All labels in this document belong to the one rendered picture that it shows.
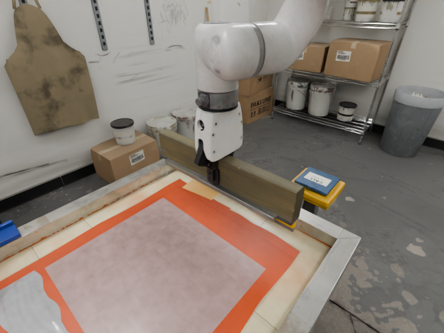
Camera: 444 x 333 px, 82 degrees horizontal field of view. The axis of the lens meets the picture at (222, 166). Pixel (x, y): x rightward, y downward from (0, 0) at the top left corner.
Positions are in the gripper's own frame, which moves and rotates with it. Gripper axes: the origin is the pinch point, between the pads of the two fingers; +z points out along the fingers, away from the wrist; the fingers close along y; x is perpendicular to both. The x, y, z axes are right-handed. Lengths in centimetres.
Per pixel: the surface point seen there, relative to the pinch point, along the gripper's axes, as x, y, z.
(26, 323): 7.6, -40.0, 14.0
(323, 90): 84, 280, 57
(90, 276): 8.6, -28.8, 14.4
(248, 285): -16.0, -9.4, 14.6
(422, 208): -49, 191, 110
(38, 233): 25.9, -31.9, 12.1
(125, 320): -4.0, -28.6, 14.5
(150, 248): 5.5, -16.7, 14.4
